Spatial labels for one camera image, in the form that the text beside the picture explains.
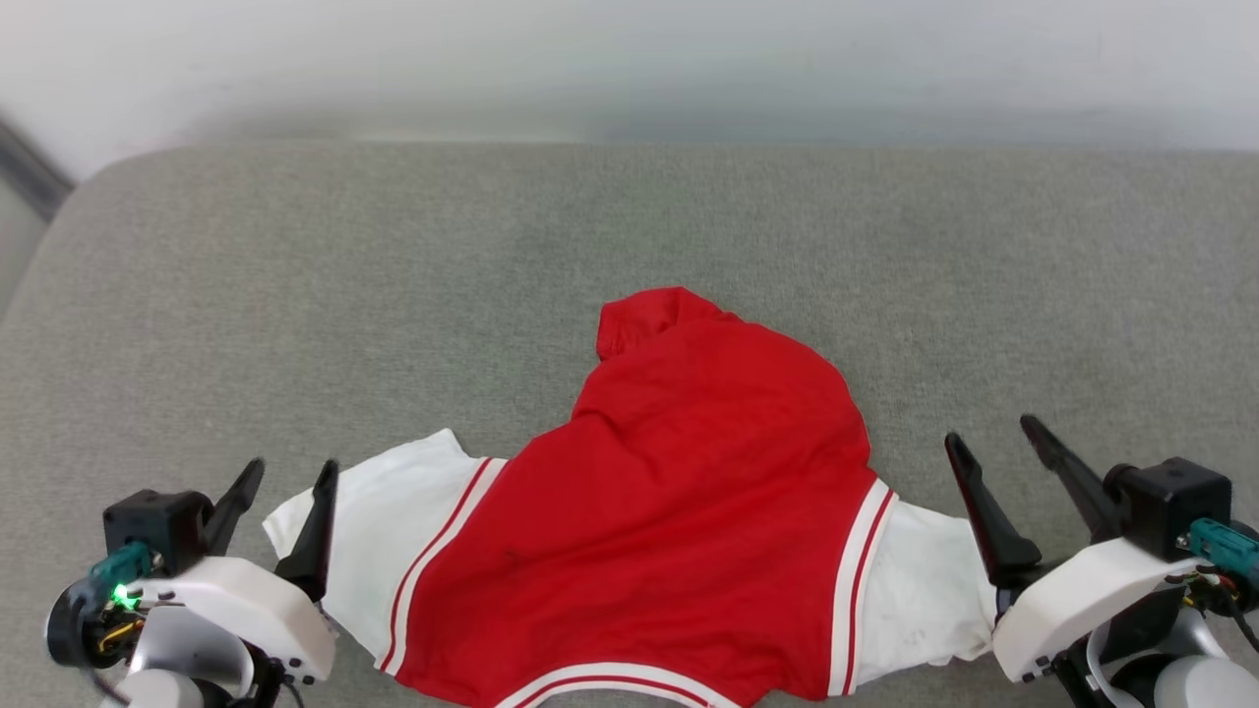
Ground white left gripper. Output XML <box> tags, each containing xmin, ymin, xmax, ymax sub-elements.
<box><xmin>126</xmin><ymin>457</ymin><xmax>340</xmax><ymax>686</ymax></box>

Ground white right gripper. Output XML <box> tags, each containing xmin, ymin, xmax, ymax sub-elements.
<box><xmin>944</xmin><ymin>414</ymin><xmax>1199</xmax><ymax>686</ymax></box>

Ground red and white basketball jersey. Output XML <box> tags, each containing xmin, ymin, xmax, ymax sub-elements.
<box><xmin>263</xmin><ymin>286</ymin><xmax>999</xmax><ymax>708</ymax></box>

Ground grey fabric sofa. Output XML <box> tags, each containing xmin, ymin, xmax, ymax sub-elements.
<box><xmin>0</xmin><ymin>141</ymin><xmax>1259</xmax><ymax>708</ymax></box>

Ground teal left camera connector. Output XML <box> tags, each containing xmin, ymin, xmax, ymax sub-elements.
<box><xmin>89</xmin><ymin>543</ymin><xmax>156</xmax><ymax>593</ymax></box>

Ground teal camera connector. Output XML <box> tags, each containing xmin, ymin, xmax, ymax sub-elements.
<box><xmin>89</xmin><ymin>543</ymin><xmax>156</xmax><ymax>593</ymax></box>
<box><xmin>1177</xmin><ymin>518</ymin><xmax>1259</xmax><ymax>583</ymax></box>

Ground teal right camera connector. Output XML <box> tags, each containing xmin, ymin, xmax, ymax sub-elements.
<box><xmin>1177</xmin><ymin>518</ymin><xmax>1259</xmax><ymax>583</ymax></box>

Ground dark grey wall skirting strip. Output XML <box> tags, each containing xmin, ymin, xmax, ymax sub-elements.
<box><xmin>0</xmin><ymin>116</ymin><xmax>77</xmax><ymax>223</ymax></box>

